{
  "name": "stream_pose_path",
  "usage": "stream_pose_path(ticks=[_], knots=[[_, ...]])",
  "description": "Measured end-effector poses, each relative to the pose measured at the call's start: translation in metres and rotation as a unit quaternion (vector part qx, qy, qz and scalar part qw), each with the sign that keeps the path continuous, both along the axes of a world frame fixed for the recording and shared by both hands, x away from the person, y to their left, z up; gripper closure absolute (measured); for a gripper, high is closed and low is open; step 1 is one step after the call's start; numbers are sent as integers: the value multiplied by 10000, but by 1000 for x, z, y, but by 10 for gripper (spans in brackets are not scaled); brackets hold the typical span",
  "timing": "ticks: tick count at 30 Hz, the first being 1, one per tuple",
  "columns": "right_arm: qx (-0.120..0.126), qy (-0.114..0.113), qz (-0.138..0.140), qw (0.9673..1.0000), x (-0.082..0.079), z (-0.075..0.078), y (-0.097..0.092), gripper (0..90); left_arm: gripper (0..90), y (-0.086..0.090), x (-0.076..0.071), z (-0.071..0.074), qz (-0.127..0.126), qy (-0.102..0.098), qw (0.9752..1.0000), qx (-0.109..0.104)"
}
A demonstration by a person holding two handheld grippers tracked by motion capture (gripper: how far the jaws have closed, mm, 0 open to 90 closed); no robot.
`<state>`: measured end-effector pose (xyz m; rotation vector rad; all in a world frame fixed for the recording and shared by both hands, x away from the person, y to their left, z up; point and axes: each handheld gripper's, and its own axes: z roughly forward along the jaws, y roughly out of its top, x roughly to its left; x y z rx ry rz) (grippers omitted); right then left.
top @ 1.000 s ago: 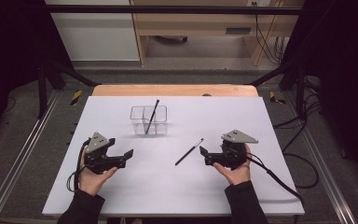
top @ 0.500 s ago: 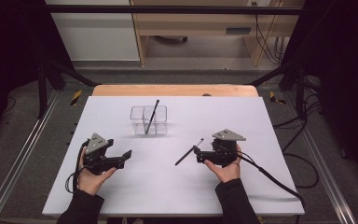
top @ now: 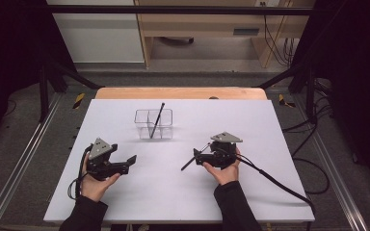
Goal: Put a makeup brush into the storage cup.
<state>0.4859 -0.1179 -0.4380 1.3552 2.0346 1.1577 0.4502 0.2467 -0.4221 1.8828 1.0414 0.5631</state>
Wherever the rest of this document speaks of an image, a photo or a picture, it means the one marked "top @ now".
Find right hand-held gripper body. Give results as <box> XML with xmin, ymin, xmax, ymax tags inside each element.
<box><xmin>209</xmin><ymin>131</ymin><xmax>244</xmax><ymax>169</ymax></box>

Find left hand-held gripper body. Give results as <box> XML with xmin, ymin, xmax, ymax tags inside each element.
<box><xmin>85</xmin><ymin>137</ymin><xmax>129</xmax><ymax>181</ymax></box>

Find clear plastic organizer box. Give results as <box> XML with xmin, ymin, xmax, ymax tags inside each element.
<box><xmin>133</xmin><ymin>108</ymin><xmax>174</xmax><ymax>141</ymax></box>

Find person's right hand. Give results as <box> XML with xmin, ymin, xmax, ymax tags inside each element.
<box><xmin>201</xmin><ymin>148</ymin><xmax>241</xmax><ymax>187</ymax></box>

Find person's left hand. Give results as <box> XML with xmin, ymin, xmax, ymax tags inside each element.
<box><xmin>80</xmin><ymin>172</ymin><xmax>122</xmax><ymax>203</ymax></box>

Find yellow black tape marker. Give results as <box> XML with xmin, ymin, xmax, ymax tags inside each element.
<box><xmin>277</xmin><ymin>93</ymin><xmax>297</xmax><ymax>109</ymax></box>
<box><xmin>72</xmin><ymin>92</ymin><xmax>87</xmax><ymax>110</ymax></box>

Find wooden table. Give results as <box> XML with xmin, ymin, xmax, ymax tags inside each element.
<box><xmin>94</xmin><ymin>86</ymin><xmax>268</xmax><ymax>100</ymax></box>

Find white cabinet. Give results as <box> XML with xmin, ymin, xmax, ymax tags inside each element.
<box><xmin>46</xmin><ymin>0</ymin><xmax>145</xmax><ymax>64</ymax></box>

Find wooden desk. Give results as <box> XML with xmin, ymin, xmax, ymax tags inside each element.
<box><xmin>134</xmin><ymin>0</ymin><xmax>316</xmax><ymax>69</ymax></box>

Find dark curtain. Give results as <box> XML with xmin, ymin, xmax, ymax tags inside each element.
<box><xmin>0</xmin><ymin>0</ymin><xmax>78</xmax><ymax>152</ymax></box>
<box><xmin>292</xmin><ymin>0</ymin><xmax>370</xmax><ymax>191</ymax></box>

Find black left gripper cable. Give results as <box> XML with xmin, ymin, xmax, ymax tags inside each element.
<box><xmin>66</xmin><ymin>145</ymin><xmax>93</xmax><ymax>201</ymax></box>

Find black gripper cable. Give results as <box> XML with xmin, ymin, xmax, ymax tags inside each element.
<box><xmin>66</xmin><ymin>145</ymin><xmax>93</xmax><ymax>201</ymax></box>
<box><xmin>234</xmin><ymin>153</ymin><xmax>316</xmax><ymax>217</ymax></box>

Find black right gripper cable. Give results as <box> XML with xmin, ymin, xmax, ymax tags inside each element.
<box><xmin>234</xmin><ymin>153</ymin><xmax>316</xmax><ymax>217</ymax></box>

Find aluminium floor rail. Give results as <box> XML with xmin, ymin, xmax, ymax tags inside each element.
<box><xmin>0</xmin><ymin>92</ymin><xmax>64</xmax><ymax>231</ymax></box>
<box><xmin>293</xmin><ymin>95</ymin><xmax>370</xmax><ymax>231</ymax></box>

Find black frame leg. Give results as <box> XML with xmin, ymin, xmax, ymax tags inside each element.
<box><xmin>38</xmin><ymin>57</ymin><xmax>105</xmax><ymax>123</ymax></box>
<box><xmin>256</xmin><ymin>64</ymin><xmax>319</xmax><ymax>120</ymax></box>

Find black floor cables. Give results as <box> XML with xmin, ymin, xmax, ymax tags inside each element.
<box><xmin>282</xmin><ymin>80</ymin><xmax>335</xmax><ymax>195</ymax></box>

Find black hanging desk cables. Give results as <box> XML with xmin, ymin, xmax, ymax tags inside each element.
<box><xmin>262</xmin><ymin>1</ymin><xmax>298</xmax><ymax>67</ymax></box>

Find black horizontal frame bar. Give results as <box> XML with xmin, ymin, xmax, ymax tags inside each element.
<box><xmin>41</xmin><ymin>4</ymin><xmax>316</xmax><ymax>16</ymax></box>

